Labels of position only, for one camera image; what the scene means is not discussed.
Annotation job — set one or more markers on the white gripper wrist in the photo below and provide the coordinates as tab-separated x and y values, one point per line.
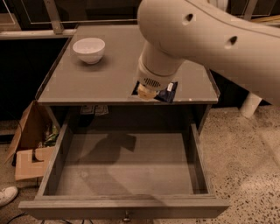
150	79

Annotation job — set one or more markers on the dark blue rxbar wrapper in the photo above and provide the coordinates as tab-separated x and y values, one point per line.
166	95

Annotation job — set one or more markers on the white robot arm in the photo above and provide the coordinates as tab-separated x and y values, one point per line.
248	54

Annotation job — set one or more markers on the grey cabinet with counter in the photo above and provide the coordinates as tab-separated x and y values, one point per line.
111	81

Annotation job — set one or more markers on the grey open top drawer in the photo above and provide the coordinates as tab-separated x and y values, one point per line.
100	173

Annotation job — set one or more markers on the metal drawer knob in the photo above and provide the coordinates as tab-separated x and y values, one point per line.
126	218

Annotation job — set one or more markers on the white ceramic bowl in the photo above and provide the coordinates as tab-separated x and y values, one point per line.
89	50

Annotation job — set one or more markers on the green packets in box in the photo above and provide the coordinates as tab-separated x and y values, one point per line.
49	137

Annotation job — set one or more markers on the brown cardboard box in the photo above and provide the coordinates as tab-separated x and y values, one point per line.
28	148

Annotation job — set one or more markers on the white sneaker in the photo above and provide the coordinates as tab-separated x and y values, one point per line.
7	195

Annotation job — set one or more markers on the metal railing frame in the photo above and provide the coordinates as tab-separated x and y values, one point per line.
22	19

